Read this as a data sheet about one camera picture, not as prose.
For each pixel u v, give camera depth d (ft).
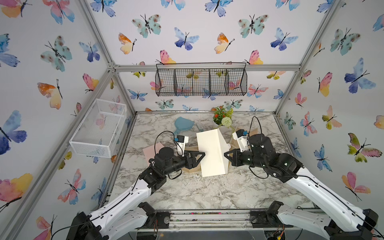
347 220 1.26
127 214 1.89
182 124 3.77
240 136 1.98
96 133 2.78
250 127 3.76
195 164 2.10
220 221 2.47
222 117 3.21
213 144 2.52
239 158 1.93
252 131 3.46
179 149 2.05
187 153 2.12
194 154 2.07
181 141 2.12
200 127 3.63
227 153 2.20
